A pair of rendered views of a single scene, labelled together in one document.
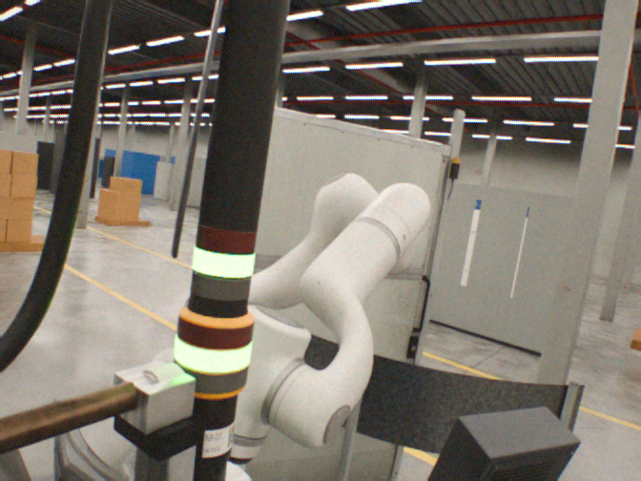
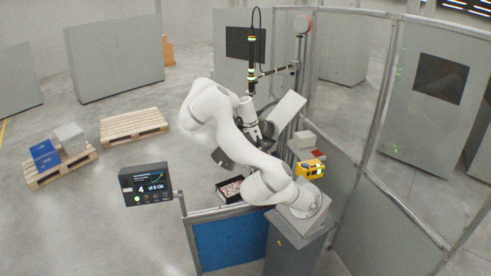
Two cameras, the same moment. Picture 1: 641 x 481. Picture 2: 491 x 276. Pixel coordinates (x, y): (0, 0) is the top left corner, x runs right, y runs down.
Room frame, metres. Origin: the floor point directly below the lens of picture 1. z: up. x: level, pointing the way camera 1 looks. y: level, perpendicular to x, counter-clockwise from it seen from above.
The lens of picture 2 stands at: (1.73, 0.15, 1.96)
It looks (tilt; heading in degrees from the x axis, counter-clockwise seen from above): 30 degrees down; 185
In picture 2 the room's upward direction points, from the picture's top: 1 degrees clockwise
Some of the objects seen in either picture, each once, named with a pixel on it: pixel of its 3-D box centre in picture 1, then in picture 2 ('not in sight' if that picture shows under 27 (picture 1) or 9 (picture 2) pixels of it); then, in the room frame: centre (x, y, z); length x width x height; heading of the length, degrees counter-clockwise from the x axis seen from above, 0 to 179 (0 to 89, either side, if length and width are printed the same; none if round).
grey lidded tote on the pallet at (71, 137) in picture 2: not in sight; (70, 139); (-0.80, -2.88, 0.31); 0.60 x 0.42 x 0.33; 59
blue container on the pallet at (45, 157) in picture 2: not in sight; (44, 155); (-0.37, -3.14, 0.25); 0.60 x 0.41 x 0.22; 59
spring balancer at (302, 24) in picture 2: not in sight; (302, 24); (-0.36, 0.43, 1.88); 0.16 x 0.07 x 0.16; 58
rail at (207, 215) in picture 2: not in sight; (251, 206); (0.62, 0.10, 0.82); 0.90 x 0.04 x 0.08; 113
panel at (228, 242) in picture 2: not in sight; (250, 240); (0.62, 0.10, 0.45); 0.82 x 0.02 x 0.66; 113
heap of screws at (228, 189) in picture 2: not in sight; (234, 190); (0.50, -0.03, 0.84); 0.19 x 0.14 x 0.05; 128
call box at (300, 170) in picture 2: not in sight; (309, 170); (0.47, 0.46, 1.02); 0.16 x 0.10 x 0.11; 113
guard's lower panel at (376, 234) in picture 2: not in sight; (320, 183); (-0.03, 0.72, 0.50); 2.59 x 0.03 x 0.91; 23
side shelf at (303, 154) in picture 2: not in sight; (303, 149); (-0.07, 0.51, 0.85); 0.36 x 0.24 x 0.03; 23
